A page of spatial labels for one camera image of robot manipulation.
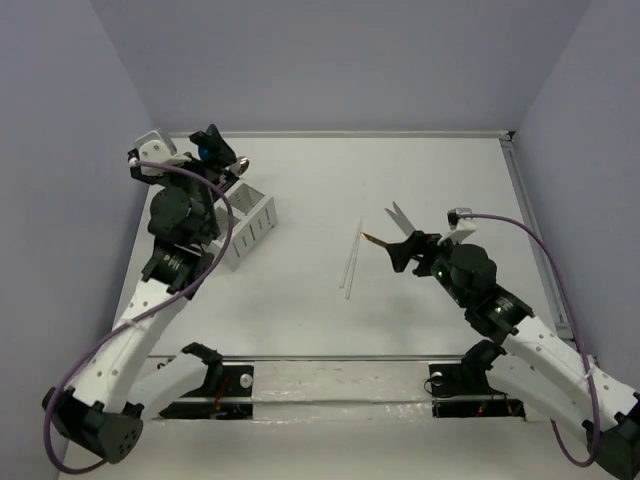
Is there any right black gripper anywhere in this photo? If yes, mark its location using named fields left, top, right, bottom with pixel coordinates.
left=386, top=229, right=470, bottom=309

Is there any blue metallic spoon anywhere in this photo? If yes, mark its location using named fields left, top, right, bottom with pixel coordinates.
left=198, top=147, right=209, bottom=161

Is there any silver spoon pink handle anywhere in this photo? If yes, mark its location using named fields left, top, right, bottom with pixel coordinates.
left=233, top=156, right=250, bottom=176

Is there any clear chopstick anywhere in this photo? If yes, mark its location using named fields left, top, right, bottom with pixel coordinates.
left=339, top=216, right=363, bottom=289
left=344, top=235, right=362, bottom=300

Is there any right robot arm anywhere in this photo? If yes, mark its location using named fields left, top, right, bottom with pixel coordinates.
left=386, top=231, right=639, bottom=479

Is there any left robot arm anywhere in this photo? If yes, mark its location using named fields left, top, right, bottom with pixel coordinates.
left=42, top=125, right=243, bottom=475

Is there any white utensil container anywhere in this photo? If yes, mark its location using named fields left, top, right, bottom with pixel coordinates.
left=210, top=180, right=278, bottom=271

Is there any gold knife black handle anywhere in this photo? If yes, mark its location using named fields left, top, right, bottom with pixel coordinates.
left=360, top=232, right=390, bottom=249

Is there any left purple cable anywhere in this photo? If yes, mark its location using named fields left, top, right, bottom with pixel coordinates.
left=43, top=159, right=234, bottom=474

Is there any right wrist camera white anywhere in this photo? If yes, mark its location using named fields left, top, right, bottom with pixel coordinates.
left=438, top=208, right=476, bottom=245

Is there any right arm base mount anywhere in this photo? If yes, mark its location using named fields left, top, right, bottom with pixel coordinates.
left=423, top=363, right=526, bottom=419

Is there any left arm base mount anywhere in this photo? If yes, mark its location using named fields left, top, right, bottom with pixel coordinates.
left=159, top=342, right=254, bottom=420

